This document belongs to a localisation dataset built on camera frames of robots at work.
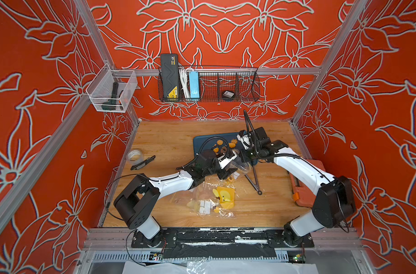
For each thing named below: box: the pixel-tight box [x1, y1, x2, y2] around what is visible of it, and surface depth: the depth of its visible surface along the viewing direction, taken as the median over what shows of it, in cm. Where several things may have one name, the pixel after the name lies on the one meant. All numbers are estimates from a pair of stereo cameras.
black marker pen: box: [130, 155, 156, 171], surface depth 99 cm
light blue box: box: [189, 70, 200, 99], surface depth 92 cm
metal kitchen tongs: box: [244, 165, 263, 196], surface depth 91 cm
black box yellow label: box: [160, 53, 179, 99], surface depth 89 cm
